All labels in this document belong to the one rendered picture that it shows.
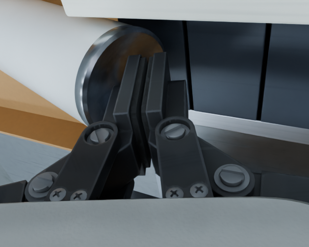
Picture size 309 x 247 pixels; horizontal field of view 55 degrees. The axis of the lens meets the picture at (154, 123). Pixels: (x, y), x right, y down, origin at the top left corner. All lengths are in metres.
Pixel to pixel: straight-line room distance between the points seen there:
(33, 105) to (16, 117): 0.03
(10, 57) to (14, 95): 0.20
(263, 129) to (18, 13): 0.15
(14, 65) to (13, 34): 0.02
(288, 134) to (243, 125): 0.02
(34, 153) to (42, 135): 0.13
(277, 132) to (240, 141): 0.08
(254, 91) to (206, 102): 0.03
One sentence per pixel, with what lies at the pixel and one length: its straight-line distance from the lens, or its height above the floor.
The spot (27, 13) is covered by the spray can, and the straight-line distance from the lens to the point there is 0.17.
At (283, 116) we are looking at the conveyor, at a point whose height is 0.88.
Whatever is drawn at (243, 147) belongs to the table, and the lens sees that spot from 0.26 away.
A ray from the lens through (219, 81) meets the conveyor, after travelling 0.16.
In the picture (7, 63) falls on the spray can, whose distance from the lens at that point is 0.18.
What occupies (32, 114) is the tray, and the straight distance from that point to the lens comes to 0.38.
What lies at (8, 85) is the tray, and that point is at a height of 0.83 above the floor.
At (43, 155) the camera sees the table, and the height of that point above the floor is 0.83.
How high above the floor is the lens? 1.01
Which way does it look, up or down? 40 degrees down
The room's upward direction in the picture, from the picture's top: 148 degrees counter-clockwise
